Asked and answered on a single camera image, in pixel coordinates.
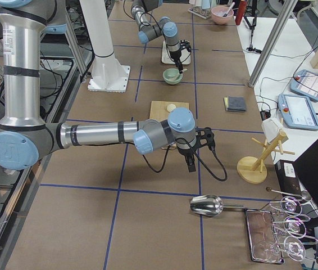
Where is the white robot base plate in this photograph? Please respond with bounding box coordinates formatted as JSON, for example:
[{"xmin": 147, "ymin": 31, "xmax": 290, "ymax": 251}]
[{"xmin": 80, "ymin": 0, "xmax": 130, "ymax": 93}]

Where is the aluminium frame post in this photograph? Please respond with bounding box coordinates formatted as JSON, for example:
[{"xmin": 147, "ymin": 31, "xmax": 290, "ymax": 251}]
[{"xmin": 248, "ymin": 0, "xmax": 298, "ymax": 88}]

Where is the black tripod stick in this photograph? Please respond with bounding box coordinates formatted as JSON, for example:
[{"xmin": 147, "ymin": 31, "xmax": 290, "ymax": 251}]
[{"xmin": 244, "ymin": 0, "xmax": 262, "ymax": 54}]

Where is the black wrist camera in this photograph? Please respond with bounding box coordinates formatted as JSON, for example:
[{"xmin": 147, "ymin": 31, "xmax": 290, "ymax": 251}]
[
  {"xmin": 196, "ymin": 127, "xmax": 216, "ymax": 151},
  {"xmin": 180, "ymin": 40, "xmax": 192, "ymax": 53}
]

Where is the light green bowl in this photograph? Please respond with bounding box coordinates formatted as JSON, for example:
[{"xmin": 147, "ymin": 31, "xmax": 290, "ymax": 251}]
[{"xmin": 162, "ymin": 68, "xmax": 181, "ymax": 85}]

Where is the metal scoop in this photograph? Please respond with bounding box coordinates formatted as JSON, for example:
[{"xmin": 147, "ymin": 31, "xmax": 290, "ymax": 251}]
[{"xmin": 190, "ymin": 194, "xmax": 246, "ymax": 217}]

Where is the dark tray with glasses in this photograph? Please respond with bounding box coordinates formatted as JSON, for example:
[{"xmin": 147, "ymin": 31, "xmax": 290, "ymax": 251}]
[{"xmin": 244, "ymin": 209, "xmax": 285, "ymax": 265}]

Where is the pink bowl with ice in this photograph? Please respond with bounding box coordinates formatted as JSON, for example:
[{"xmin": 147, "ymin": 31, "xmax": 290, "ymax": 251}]
[{"xmin": 211, "ymin": 6, "xmax": 234, "ymax": 25}]

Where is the wine glass near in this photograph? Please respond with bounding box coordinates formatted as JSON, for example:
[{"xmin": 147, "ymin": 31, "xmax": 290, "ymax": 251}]
[{"xmin": 254, "ymin": 236, "xmax": 318, "ymax": 262}]

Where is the wine glass far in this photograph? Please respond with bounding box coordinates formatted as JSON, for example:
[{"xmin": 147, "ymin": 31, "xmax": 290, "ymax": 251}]
[{"xmin": 269, "ymin": 196, "xmax": 302, "ymax": 215}]

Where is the metal ice scoop handle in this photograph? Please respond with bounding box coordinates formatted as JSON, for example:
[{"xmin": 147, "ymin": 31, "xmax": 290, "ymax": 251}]
[{"xmin": 223, "ymin": 2, "xmax": 235, "ymax": 17}]

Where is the white steamed bun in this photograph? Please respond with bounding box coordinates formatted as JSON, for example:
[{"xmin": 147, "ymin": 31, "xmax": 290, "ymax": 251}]
[{"xmin": 166, "ymin": 103, "xmax": 176, "ymax": 113}]

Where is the wine glass middle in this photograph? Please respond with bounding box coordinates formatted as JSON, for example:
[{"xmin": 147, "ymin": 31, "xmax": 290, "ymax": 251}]
[{"xmin": 273, "ymin": 216, "xmax": 307, "ymax": 239}]

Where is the wine glass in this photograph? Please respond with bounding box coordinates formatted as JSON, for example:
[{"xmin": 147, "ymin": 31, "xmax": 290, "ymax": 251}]
[
  {"xmin": 269, "ymin": 196, "xmax": 302, "ymax": 215},
  {"xmin": 273, "ymin": 216, "xmax": 307, "ymax": 239},
  {"xmin": 254, "ymin": 236, "xmax": 318, "ymax": 262}
]

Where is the bamboo cutting board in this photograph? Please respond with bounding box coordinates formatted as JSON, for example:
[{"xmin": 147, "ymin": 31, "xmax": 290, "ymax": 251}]
[{"xmin": 149, "ymin": 100, "xmax": 190, "ymax": 150}]

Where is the folded grey yellow cloth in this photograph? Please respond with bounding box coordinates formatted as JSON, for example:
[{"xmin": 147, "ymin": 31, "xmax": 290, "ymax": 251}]
[{"xmin": 223, "ymin": 96, "xmax": 247, "ymax": 113}]

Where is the white bear serving tray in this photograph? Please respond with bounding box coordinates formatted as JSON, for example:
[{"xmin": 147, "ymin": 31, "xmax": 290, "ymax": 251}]
[{"xmin": 161, "ymin": 41, "xmax": 191, "ymax": 65}]

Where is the white paper box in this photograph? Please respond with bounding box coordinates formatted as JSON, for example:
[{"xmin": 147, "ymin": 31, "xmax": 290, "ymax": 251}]
[{"xmin": 261, "ymin": 118, "xmax": 283, "ymax": 143}]

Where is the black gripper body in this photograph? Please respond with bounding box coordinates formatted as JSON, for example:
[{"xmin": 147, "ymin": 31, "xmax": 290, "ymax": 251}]
[
  {"xmin": 171, "ymin": 50, "xmax": 181, "ymax": 65},
  {"xmin": 177, "ymin": 145, "xmax": 195, "ymax": 157}
]

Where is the far teach pendant tablet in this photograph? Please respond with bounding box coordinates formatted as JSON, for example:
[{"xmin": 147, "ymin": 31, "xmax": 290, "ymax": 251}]
[{"xmin": 290, "ymin": 69, "xmax": 318, "ymax": 102}]

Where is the teach pendant tablet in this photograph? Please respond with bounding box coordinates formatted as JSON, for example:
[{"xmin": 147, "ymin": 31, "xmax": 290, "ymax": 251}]
[
  {"xmin": 290, "ymin": 69, "xmax": 318, "ymax": 102},
  {"xmin": 278, "ymin": 94, "xmax": 318, "ymax": 131}
]

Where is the wooden mug tree stand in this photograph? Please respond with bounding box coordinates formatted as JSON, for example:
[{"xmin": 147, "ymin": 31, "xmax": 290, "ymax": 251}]
[{"xmin": 237, "ymin": 129, "xmax": 295, "ymax": 184}]

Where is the near teach pendant tablet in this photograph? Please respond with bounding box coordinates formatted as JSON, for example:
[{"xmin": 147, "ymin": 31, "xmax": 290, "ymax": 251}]
[{"xmin": 278, "ymin": 94, "xmax": 318, "ymax": 131}]

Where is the red cylinder bottle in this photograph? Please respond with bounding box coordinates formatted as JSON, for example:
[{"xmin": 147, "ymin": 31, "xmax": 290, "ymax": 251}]
[{"xmin": 235, "ymin": 0, "xmax": 247, "ymax": 25}]

